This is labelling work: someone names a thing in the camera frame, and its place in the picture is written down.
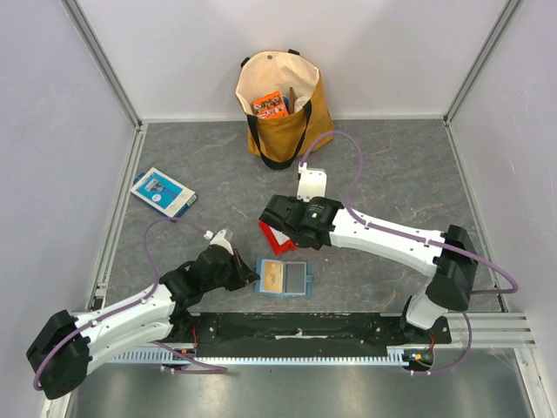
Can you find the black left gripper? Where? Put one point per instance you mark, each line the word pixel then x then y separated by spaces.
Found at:
pixel 244 274

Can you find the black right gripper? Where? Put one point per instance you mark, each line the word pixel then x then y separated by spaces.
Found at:
pixel 278 216

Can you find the gold credit card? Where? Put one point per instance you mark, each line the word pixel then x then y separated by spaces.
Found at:
pixel 272 279

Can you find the blue leather card holder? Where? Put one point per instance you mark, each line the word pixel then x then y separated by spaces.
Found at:
pixel 308 282

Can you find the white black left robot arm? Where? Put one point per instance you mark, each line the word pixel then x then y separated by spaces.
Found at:
pixel 71 346

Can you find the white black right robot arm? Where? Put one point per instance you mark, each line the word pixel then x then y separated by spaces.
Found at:
pixel 445 258

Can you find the stack of white cards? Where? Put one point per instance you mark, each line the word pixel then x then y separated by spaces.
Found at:
pixel 280 238

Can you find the red plastic bin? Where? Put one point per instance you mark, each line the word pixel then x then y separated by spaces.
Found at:
pixel 276 249

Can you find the brown tote bag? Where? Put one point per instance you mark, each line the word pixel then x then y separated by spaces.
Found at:
pixel 279 141

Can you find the blue white razor box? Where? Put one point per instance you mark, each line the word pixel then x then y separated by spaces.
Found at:
pixel 162 193

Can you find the orange snack packet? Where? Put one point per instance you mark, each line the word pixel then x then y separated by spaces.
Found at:
pixel 271 105

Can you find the brown item in bag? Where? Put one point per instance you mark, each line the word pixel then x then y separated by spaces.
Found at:
pixel 293 105

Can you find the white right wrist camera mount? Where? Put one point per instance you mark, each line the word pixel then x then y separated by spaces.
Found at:
pixel 312 182

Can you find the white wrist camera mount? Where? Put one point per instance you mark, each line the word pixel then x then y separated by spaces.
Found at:
pixel 312 182
pixel 221 238

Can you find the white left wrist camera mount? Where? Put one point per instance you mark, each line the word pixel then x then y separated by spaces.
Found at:
pixel 221 238

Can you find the grey slotted cable duct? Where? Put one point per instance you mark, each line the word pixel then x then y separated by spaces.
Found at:
pixel 160 356

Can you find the aluminium frame rail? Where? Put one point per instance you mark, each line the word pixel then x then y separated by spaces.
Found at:
pixel 491 330

